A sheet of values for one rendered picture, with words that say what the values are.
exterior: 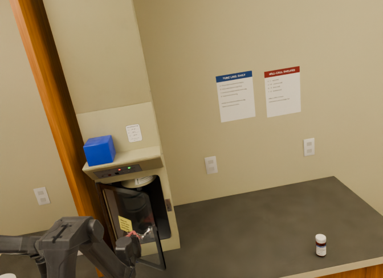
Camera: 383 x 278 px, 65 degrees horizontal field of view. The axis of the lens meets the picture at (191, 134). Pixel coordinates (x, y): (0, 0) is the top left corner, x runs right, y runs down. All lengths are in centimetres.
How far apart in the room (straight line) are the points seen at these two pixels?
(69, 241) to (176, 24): 125
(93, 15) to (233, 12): 78
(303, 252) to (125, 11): 129
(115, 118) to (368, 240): 127
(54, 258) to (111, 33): 84
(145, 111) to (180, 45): 53
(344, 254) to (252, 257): 40
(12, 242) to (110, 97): 63
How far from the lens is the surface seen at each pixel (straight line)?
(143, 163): 130
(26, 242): 123
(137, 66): 128
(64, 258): 78
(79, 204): 142
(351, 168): 228
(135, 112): 131
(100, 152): 127
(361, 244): 166
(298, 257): 155
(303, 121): 198
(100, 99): 132
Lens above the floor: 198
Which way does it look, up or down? 19 degrees down
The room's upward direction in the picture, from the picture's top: 9 degrees counter-clockwise
